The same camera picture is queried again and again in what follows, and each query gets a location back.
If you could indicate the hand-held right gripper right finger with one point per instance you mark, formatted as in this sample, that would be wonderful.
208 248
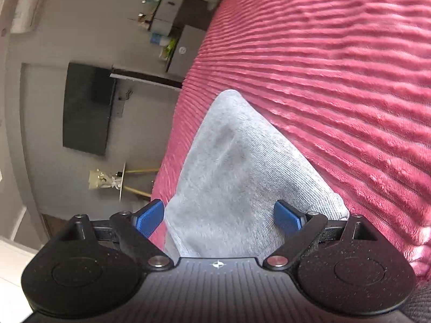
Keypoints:
284 216

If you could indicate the white air conditioner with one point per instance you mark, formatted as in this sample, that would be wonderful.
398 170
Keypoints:
27 3

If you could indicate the blue and green bottles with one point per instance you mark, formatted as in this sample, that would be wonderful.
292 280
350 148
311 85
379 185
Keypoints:
163 42

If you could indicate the grey pants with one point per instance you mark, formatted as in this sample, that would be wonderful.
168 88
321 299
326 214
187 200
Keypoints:
235 175

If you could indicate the black wall television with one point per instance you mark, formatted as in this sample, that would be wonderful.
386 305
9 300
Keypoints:
88 108

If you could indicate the dark floating shelf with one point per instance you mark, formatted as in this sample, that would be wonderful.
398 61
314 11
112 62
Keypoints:
148 77

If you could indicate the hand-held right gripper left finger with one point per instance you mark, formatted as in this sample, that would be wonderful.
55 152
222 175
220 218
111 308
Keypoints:
150 216

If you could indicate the white dresser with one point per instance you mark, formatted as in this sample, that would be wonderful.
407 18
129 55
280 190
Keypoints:
175 23

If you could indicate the round white side table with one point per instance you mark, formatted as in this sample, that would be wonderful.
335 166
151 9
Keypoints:
129 185

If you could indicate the pink ribbed blanket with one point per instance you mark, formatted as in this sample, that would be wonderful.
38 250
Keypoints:
316 87

